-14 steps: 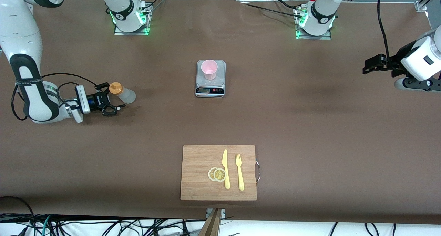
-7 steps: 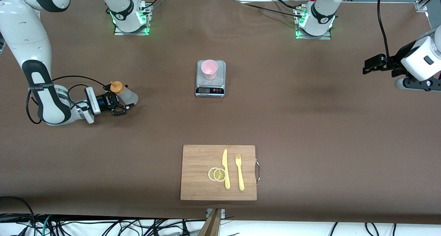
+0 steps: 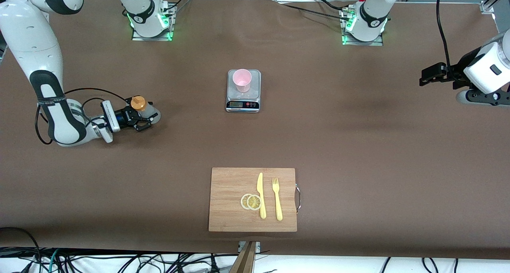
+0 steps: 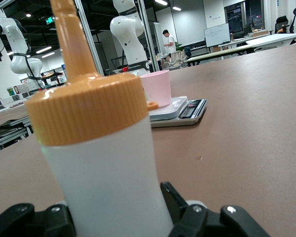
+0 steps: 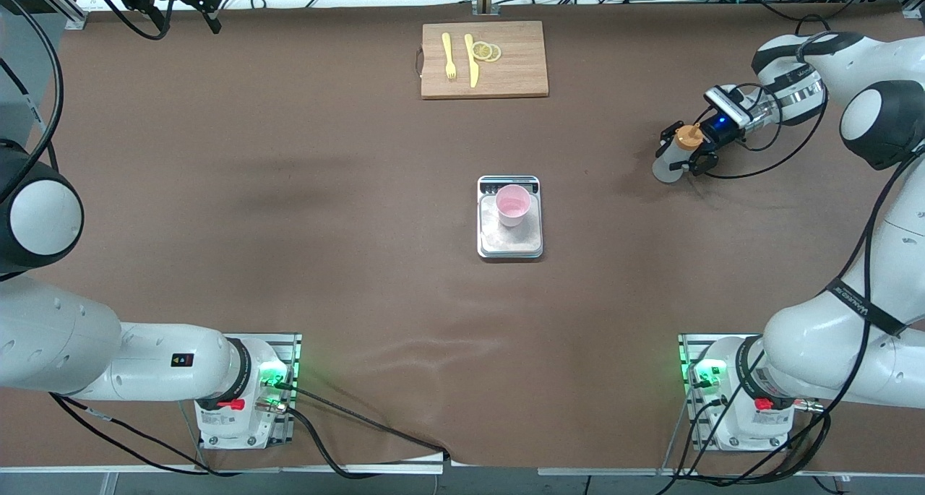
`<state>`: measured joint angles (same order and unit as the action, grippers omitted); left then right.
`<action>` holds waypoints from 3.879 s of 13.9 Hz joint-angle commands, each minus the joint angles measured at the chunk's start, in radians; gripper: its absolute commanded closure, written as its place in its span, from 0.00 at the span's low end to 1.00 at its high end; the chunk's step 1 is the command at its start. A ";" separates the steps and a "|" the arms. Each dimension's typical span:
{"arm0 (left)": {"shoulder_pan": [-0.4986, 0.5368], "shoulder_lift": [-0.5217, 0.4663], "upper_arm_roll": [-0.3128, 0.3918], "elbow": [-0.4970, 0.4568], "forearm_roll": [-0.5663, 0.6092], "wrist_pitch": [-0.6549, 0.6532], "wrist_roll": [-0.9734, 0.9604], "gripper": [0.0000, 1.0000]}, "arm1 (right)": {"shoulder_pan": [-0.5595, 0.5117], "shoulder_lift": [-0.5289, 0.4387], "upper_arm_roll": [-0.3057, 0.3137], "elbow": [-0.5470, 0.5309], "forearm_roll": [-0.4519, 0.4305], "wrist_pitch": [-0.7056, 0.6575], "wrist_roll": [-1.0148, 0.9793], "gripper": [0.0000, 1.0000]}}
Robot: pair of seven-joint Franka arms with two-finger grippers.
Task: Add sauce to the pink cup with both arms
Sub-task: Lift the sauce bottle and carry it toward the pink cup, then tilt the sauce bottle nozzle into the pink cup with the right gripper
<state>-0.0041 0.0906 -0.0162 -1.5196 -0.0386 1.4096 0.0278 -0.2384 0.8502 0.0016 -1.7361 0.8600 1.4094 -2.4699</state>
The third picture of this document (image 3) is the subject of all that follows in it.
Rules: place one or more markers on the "brown table cover sheet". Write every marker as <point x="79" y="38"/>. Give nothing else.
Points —
<point x="119" y="185"/>

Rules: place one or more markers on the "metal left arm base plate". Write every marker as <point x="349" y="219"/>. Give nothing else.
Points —
<point x="346" y="40"/>

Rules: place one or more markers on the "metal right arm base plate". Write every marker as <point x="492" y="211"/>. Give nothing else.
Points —
<point x="169" y="32"/>

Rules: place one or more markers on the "small metal bracket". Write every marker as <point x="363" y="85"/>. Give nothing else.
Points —
<point x="258" y="247"/>

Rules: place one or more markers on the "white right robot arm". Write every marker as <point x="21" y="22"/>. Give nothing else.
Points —
<point x="32" y="34"/>

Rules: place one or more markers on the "wooden post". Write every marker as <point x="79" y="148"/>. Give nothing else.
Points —
<point x="244" y="261"/>

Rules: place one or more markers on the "translucent sauce bottle orange cap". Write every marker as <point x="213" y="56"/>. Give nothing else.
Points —
<point x="138" y="102"/>

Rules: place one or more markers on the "silver digital kitchen scale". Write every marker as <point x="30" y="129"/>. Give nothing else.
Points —
<point x="255" y="89"/>

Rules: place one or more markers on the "pink plastic cup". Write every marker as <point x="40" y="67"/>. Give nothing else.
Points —
<point x="242" y="81"/>

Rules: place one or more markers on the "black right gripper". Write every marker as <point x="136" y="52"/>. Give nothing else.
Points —
<point x="124" y="116"/>

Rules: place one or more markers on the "lemon slice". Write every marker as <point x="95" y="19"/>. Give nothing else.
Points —
<point x="254" y="202"/>

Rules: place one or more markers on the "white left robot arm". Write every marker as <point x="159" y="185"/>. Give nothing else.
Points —
<point x="372" y="10"/>

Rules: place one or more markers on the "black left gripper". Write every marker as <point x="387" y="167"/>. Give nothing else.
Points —
<point x="453" y="73"/>

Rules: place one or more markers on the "yellow plastic fork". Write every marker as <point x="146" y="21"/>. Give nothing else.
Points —
<point x="277" y="201"/>

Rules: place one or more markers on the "yellow plastic knife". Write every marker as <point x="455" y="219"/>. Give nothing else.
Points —
<point x="261" y="197"/>

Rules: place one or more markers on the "aluminium frame profile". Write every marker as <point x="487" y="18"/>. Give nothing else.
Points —
<point x="492" y="2"/>

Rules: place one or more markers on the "wooden cutting board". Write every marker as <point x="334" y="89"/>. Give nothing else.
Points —
<point x="227" y="201"/>

